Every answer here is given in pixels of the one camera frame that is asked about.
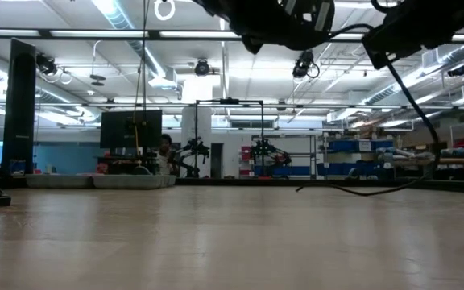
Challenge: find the black ceiling camera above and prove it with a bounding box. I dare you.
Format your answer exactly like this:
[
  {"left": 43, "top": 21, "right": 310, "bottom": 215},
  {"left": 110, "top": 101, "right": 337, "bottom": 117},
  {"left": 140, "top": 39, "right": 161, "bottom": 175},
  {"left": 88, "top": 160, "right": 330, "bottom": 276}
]
[
  {"left": 292, "top": 48, "right": 321, "bottom": 80},
  {"left": 35, "top": 52, "right": 59, "bottom": 77},
  {"left": 193, "top": 59, "right": 212, "bottom": 77}
]

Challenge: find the white hanging ring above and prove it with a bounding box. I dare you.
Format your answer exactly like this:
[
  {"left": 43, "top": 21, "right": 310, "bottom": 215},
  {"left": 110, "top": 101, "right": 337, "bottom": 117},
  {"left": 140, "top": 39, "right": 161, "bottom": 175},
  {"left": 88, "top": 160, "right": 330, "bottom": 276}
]
[{"left": 153, "top": 0, "right": 176, "bottom": 22}]

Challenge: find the black labelled cable spool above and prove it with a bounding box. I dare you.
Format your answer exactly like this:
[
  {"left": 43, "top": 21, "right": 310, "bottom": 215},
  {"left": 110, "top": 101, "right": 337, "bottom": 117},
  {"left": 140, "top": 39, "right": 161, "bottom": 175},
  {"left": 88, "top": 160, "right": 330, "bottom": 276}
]
[{"left": 226, "top": 0, "right": 336, "bottom": 52}]

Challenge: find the person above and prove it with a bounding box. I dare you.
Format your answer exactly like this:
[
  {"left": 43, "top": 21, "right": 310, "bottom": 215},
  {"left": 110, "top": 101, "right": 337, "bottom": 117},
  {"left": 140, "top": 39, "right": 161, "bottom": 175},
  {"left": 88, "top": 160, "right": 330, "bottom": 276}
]
[{"left": 155, "top": 133, "right": 181, "bottom": 176}]

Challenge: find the grey tool tray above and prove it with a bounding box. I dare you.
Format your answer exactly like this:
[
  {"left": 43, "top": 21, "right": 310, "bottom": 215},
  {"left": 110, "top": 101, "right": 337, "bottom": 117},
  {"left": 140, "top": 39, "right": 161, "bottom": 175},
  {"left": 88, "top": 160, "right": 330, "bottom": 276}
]
[{"left": 25, "top": 173, "right": 177, "bottom": 190}]

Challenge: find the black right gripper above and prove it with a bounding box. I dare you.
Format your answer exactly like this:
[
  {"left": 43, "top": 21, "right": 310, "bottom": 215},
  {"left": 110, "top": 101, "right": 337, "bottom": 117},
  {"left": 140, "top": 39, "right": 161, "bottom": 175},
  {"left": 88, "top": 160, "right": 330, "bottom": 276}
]
[{"left": 362, "top": 0, "right": 464, "bottom": 70}]

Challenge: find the blue bin shelf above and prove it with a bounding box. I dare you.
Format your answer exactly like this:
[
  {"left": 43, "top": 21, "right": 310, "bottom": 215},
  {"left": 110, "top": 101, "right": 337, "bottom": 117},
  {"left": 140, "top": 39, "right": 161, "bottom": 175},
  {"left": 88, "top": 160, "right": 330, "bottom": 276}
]
[{"left": 316, "top": 136, "right": 397, "bottom": 179}]

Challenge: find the wooden workbench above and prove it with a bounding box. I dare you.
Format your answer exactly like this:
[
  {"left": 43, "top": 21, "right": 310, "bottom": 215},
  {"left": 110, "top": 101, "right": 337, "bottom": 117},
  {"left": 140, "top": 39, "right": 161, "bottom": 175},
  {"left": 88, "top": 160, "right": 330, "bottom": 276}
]
[{"left": 391, "top": 156, "right": 464, "bottom": 180}]

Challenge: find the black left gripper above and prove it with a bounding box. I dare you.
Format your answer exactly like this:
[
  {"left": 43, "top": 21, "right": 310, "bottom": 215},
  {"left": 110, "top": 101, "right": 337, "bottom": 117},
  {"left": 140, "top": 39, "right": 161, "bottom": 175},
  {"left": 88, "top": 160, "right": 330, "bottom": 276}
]
[{"left": 193, "top": 0, "right": 264, "bottom": 56}]

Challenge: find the black monitor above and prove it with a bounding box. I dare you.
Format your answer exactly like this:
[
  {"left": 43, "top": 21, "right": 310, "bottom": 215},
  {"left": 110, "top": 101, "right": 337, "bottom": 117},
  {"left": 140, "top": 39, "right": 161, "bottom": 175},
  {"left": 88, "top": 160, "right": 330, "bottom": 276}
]
[{"left": 99, "top": 109, "right": 164, "bottom": 150}]

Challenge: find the black background station frame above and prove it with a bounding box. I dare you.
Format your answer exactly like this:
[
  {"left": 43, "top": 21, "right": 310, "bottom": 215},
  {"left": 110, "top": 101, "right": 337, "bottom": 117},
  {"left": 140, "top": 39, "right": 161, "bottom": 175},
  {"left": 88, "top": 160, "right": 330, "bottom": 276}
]
[{"left": 193, "top": 97, "right": 266, "bottom": 178}]

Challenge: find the tall black column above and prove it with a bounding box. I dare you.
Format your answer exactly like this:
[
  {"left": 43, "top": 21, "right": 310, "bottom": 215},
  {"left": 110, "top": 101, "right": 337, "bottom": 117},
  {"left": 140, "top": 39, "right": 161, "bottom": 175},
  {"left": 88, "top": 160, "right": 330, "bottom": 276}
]
[{"left": 1, "top": 38, "right": 37, "bottom": 178}]

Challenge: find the black cable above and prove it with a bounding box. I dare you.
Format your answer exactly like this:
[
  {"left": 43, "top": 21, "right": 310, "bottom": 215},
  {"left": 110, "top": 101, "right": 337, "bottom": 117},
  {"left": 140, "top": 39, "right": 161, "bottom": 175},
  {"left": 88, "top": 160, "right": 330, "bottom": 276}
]
[{"left": 295, "top": 60, "right": 442, "bottom": 197}]

